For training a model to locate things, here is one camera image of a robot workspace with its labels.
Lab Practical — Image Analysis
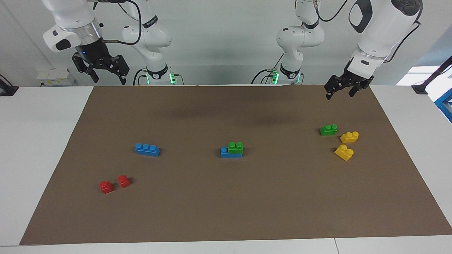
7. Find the blue three-stud toy block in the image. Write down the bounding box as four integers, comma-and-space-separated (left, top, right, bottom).
135, 143, 160, 157

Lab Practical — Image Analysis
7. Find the white power strip box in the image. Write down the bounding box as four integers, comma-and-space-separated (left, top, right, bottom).
36, 68, 76, 86

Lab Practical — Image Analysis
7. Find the black stand with clamp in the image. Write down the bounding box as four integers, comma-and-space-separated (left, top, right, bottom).
411, 56, 452, 95

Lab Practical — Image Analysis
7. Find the black table clamp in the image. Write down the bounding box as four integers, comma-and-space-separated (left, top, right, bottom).
0, 74, 19, 97

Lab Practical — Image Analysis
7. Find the brown table mat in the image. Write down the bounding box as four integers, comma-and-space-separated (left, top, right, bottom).
19, 84, 452, 245

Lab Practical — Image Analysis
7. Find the black right base cable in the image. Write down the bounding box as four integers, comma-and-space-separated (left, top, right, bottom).
133, 68, 147, 86

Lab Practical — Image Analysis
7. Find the black base cable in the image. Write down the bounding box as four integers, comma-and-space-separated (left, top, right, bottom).
251, 53, 285, 85
133, 68, 147, 86

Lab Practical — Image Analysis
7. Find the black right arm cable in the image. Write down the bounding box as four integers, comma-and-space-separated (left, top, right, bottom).
93, 0, 142, 46

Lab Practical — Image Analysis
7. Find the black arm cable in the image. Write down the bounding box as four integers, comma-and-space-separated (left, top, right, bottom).
313, 0, 421, 63
93, 0, 142, 46

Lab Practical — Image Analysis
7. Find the black left base cable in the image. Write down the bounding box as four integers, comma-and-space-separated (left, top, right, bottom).
251, 53, 285, 85

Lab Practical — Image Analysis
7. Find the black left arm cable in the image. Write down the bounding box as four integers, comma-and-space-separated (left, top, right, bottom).
313, 0, 421, 63

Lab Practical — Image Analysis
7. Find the blue frame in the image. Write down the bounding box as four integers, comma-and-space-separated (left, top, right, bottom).
434, 86, 452, 123

